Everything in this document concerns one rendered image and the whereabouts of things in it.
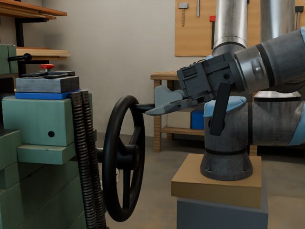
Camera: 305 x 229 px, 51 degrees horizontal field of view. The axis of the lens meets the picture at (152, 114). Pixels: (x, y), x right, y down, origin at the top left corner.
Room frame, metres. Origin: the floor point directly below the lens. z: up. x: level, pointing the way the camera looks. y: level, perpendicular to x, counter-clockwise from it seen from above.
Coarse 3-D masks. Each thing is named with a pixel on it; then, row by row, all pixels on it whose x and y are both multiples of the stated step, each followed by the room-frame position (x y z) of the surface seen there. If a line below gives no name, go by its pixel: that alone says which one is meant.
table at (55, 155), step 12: (0, 120) 0.69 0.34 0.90; (0, 132) 0.58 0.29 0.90; (12, 132) 0.58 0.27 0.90; (96, 132) 0.74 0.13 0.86; (0, 144) 0.54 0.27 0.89; (12, 144) 0.58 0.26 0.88; (24, 144) 0.61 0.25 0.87; (72, 144) 0.61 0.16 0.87; (0, 156) 0.54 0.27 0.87; (12, 156) 0.57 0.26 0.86; (24, 156) 0.58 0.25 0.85; (36, 156) 0.58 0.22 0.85; (48, 156) 0.57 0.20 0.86; (60, 156) 0.57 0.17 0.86; (72, 156) 0.61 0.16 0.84; (0, 168) 0.54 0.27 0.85
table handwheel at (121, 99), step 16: (128, 96) 0.71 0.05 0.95; (112, 112) 0.64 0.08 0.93; (112, 128) 0.60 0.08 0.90; (144, 128) 0.83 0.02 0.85; (112, 144) 0.59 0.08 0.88; (128, 144) 0.71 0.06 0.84; (144, 144) 0.83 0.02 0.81; (112, 160) 0.58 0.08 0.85; (128, 160) 0.68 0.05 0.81; (144, 160) 0.83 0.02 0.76; (112, 176) 0.57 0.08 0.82; (128, 176) 0.70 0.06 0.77; (112, 192) 0.57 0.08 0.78; (128, 192) 0.69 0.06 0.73; (112, 208) 0.58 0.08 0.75; (128, 208) 0.69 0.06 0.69
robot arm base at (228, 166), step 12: (204, 156) 1.12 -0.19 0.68; (216, 156) 1.06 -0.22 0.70; (228, 156) 1.05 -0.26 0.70; (240, 156) 1.06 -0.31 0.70; (204, 168) 1.09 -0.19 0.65; (216, 168) 1.05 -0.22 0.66; (228, 168) 1.04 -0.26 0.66; (240, 168) 1.04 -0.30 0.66; (252, 168) 1.08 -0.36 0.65; (228, 180) 1.03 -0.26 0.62
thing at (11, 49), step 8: (0, 48) 0.74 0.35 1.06; (8, 48) 0.77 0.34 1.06; (0, 56) 0.74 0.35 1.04; (8, 56) 0.77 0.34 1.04; (0, 64) 0.74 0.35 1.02; (8, 64) 0.76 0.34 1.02; (16, 64) 0.80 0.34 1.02; (0, 72) 0.74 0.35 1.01; (8, 72) 0.76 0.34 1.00; (16, 72) 0.79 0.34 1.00
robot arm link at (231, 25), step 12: (228, 0) 0.90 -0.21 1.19; (240, 0) 0.90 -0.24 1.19; (216, 12) 0.92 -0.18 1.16; (228, 12) 0.87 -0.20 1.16; (240, 12) 0.87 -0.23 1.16; (216, 24) 0.88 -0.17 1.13; (228, 24) 0.84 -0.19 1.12; (240, 24) 0.84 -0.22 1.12; (216, 36) 0.84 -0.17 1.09; (228, 36) 0.81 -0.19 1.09; (240, 36) 0.81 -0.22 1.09; (216, 48) 0.80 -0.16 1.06; (228, 48) 0.77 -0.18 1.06; (240, 48) 0.78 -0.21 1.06
